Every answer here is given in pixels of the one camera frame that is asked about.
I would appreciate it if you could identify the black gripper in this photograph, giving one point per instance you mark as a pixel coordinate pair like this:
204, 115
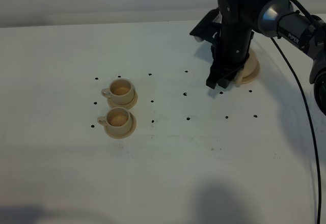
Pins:
231, 49

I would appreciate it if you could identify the beige ceramic teapot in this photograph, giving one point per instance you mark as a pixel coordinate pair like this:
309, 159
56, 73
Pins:
238, 77

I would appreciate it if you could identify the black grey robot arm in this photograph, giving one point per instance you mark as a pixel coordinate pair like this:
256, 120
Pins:
272, 18

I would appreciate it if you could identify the round beige teapot saucer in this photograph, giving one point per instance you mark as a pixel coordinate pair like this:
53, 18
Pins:
251, 68

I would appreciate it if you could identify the near beige cup saucer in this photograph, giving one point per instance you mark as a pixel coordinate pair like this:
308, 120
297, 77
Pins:
127, 134

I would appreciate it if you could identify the beige cup saucer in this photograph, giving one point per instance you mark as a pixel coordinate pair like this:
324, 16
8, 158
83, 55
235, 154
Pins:
129, 105
127, 134

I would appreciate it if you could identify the far beige teacup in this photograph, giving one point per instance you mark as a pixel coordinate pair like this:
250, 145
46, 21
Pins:
120, 90

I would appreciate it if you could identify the beige teacup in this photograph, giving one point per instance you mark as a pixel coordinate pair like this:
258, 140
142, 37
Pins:
117, 121
120, 90

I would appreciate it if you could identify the near beige teacup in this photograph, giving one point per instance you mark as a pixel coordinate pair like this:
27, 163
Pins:
117, 121

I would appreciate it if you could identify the far beige cup saucer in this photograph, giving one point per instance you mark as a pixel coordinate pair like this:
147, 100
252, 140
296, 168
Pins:
129, 105

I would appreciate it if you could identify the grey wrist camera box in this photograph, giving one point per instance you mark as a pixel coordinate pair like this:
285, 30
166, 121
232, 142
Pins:
208, 27

